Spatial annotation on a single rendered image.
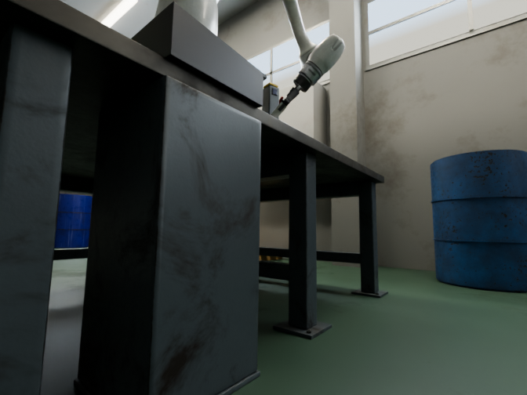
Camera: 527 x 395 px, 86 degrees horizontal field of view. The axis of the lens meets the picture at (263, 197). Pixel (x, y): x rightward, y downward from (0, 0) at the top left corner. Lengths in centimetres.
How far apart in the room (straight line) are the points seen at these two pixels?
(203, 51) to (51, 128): 34
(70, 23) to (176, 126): 22
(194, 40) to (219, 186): 32
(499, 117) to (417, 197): 94
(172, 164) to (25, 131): 22
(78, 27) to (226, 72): 31
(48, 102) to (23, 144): 8
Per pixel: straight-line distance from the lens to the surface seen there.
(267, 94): 164
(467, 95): 340
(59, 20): 58
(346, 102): 341
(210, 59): 72
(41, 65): 59
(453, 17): 376
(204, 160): 63
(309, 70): 130
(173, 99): 62
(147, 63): 63
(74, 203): 601
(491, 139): 326
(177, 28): 69
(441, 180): 246
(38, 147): 55
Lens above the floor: 36
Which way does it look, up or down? 7 degrees up
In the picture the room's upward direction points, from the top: 1 degrees clockwise
